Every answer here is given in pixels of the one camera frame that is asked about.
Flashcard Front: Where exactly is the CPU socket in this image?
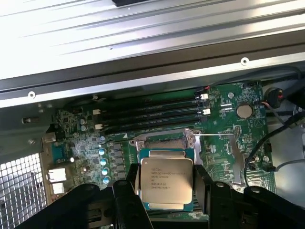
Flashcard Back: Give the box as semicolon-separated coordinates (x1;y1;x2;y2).
128;128;203;167

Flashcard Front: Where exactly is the green motherboard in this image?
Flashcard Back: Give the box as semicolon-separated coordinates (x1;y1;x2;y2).
41;80;277;229

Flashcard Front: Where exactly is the silver socket cover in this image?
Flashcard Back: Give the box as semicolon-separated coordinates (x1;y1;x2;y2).
228;136;246;185

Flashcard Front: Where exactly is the thin silver locking lever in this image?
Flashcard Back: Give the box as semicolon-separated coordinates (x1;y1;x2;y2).
193;133;236;138

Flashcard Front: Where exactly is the silver rear port block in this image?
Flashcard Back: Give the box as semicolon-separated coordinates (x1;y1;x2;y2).
51;182;65;195
47;167;66;182

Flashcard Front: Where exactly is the black RAM slot white latch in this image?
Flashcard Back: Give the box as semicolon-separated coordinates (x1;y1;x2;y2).
91;92;211;115
94;107;212;131

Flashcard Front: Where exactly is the silver coin cell battery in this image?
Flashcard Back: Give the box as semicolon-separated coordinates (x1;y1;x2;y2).
235;102;253;119

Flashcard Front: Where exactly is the black round connector red mark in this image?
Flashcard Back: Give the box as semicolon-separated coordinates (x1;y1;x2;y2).
266;86;284;105

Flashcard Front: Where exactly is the grey metal PC case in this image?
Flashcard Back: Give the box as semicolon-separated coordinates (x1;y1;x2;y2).
0;46;305;229

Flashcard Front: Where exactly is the black block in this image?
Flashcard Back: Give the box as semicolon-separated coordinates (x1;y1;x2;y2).
112;0;149;7

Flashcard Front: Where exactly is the black wire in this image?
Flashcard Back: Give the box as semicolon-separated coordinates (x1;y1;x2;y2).
244;108;305;187

